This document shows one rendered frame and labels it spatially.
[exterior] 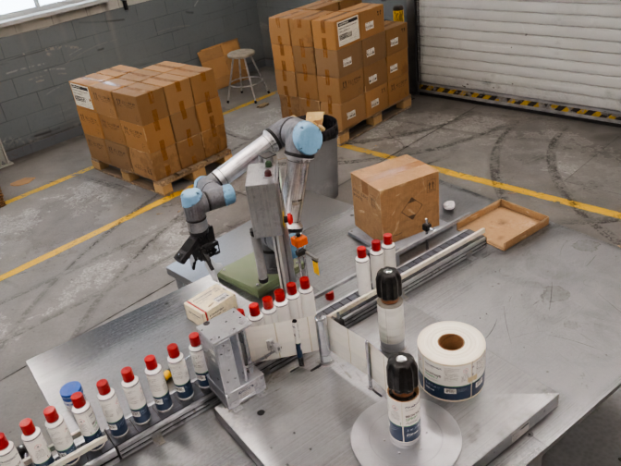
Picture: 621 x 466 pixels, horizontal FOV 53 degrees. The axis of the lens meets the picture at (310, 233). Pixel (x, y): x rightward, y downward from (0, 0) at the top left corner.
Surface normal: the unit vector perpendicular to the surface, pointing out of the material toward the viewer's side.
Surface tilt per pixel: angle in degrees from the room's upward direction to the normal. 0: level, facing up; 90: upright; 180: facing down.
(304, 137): 79
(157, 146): 91
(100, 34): 90
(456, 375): 90
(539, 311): 0
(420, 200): 90
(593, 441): 1
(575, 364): 0
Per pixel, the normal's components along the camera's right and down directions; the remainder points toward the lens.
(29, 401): -0.11, -0.86
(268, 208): 0.03, 0.50
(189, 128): 0.74, 0.29
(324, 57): -0.65, 0.43
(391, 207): 0.45, 0.40
